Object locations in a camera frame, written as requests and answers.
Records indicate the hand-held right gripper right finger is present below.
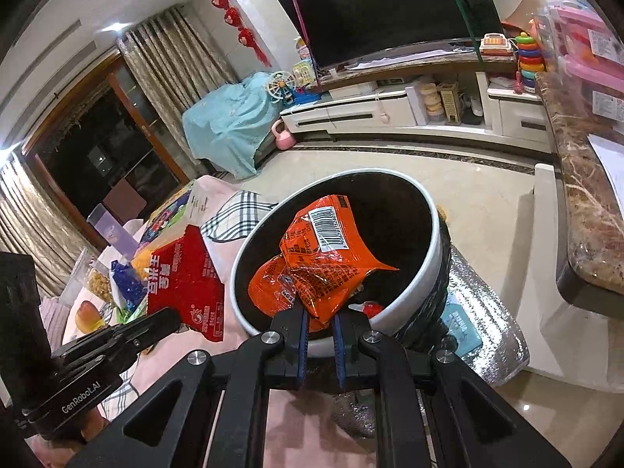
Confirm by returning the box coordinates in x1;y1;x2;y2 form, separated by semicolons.
333;311;573;468

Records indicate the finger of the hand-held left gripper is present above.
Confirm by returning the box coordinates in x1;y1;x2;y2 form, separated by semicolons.
51;307;182;377

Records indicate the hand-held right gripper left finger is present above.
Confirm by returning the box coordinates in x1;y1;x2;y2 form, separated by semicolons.
66;308;310;468

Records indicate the blue snack packet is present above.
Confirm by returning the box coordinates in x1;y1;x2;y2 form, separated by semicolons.
111;259;148;311

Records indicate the orange snack packet with barcode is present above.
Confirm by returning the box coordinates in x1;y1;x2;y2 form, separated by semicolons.
280;195;399;335

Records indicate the white bin with black liner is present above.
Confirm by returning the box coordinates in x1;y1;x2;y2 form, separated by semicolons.
229;169;452;359

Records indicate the small red white wrapper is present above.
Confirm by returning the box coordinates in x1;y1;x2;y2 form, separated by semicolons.
348;301;386;321

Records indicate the mango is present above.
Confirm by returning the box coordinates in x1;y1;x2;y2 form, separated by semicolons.
75;301;106;335

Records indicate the red snack bag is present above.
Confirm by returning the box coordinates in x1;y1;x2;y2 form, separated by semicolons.
146;225;226;343

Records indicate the clear container of nuts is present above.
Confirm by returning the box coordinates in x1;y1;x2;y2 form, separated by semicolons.
61;248;116;309

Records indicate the yellow ribbed object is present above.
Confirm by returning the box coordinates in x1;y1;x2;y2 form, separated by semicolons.
131;240;167;275

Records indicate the plain orange snack packet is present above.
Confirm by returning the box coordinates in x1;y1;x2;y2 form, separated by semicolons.
248;256;304;319

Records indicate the purple box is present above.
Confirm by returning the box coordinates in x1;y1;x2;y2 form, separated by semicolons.
88;203;143;260

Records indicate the beige patterned curtain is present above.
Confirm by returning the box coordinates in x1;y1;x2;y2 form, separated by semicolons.
0;151;99;298
117;7;241;114

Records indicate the colourful printed box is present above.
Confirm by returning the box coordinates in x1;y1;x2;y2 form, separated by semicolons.
139;180;216;255

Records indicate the teal booklet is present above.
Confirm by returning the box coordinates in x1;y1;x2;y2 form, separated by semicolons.
439;292;482;358

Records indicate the plaid cloth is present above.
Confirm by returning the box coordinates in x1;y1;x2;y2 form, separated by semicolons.
201;190;280;243

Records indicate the silver foil mat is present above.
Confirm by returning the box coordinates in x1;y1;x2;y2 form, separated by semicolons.
331;244;530;440

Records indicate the wooden framed glass door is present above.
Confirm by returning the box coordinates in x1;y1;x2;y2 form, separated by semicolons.
24;53;206;254

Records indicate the pink kettlebell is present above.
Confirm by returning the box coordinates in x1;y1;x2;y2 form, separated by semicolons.
271;119;296;151

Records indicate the light blue cover cloth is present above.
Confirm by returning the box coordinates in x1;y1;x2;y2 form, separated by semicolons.
183;72;284;180

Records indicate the white television cabinet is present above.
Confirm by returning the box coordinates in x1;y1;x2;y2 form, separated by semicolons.
280;51;555;145

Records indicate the toy ferris wheel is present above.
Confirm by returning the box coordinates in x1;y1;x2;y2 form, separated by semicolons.
266;71;298;106

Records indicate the stack of white bowls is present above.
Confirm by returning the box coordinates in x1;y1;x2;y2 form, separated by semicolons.
419;83;444;119

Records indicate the colourful toy box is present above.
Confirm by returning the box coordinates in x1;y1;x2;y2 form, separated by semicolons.
292;58;321;91

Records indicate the brown marble counter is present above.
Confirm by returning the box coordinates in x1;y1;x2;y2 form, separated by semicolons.
535;71;624;304

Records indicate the white paper sheet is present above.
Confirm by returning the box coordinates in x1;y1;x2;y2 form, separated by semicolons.
587;131;624;192

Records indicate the toy cash register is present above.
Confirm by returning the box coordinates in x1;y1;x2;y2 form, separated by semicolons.
479;32;514;60

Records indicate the black flat television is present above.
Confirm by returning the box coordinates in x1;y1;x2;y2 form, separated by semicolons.
274;0;503;72

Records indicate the pink plastic storage box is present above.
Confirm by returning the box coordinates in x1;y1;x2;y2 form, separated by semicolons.
560;53;624;133
545;0;624;55

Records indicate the cardboard box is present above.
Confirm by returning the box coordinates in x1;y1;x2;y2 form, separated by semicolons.
502;0;548;35

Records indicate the red hanging decoration string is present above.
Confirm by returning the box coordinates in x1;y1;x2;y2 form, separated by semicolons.
201;0;274;66

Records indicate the rainbow stacking ring toy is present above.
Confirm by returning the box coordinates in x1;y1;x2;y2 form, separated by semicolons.
517;32;548;77

